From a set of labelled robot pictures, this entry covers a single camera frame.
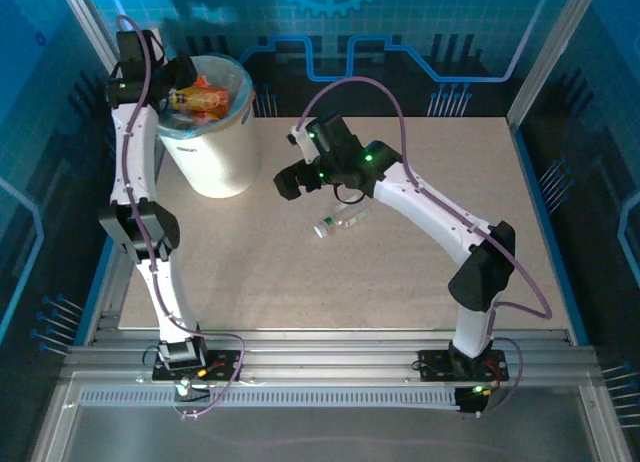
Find aluminium right corner post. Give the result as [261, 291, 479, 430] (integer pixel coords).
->
[505, 0, 601, 128]

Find black connector box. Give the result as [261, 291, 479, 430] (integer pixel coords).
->
[454, 385, 494, 416]
[173, 376, 211, 403]

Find aluminium table frame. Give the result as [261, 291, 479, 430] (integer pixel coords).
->
[59, 326, 606, 391]

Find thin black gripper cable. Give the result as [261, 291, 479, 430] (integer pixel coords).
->
[332, 181, 367, 207]

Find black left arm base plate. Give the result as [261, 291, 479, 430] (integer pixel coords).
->
[151, 349, 242, 383]

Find aluminium left corner post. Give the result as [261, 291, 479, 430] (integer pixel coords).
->
[54, 0, 121, 73]

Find orange juice plastic bottle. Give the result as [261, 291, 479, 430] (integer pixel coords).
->
[169, 87, 224, 112]

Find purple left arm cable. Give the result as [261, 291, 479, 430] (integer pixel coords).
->
[115, 14, 247, 422]

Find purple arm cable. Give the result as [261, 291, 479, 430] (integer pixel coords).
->
[115, 14, 247, 422]
[292, 75, 554, 421]

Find white waste bin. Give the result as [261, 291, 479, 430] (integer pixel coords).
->
[157, 53, 262, 200]

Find aluminium corner post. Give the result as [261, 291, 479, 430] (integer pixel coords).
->
[505, 0, 601, 128]
[54, 0, 121, 73]

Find grey metal shelf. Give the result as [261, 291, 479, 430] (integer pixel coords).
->
[29, 376, 634, 462]

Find blue plastic bin liner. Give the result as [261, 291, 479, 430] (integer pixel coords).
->
[158, 53, 254, 138]

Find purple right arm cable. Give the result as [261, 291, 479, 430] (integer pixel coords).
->
[292, 75, 554, 421]

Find grey slotted cable duct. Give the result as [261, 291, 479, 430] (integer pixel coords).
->
[77, 387, 461, 409]

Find clear bottle green neck ring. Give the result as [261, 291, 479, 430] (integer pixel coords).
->
[312, 204, 372, 239]

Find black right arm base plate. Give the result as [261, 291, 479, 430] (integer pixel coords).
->
[417, 349, 510, 383]

